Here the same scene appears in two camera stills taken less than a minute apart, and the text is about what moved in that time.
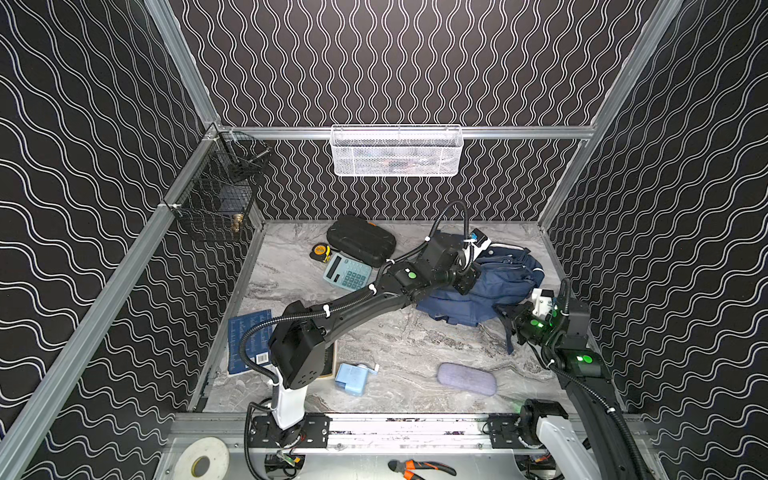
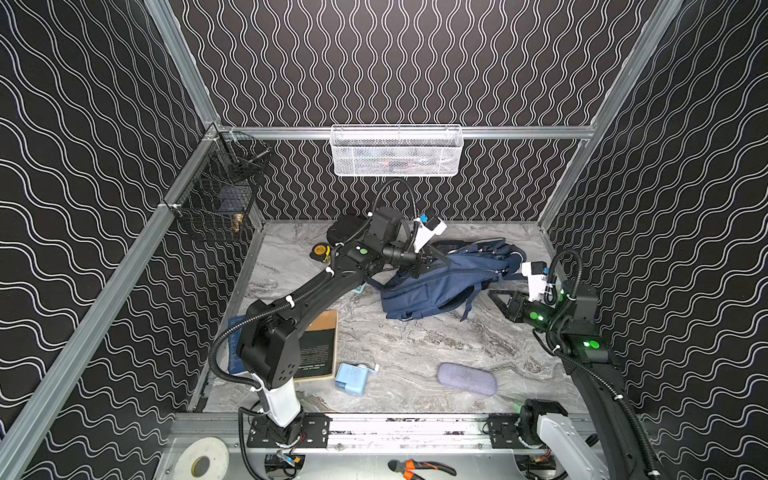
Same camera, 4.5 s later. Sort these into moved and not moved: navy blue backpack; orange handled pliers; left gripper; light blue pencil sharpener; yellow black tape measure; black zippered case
Moved: navy blue backpack; left gripper
Not moved: orange handled pliers; yellow black tape measure; light blue pencil sharpener; black zippered case
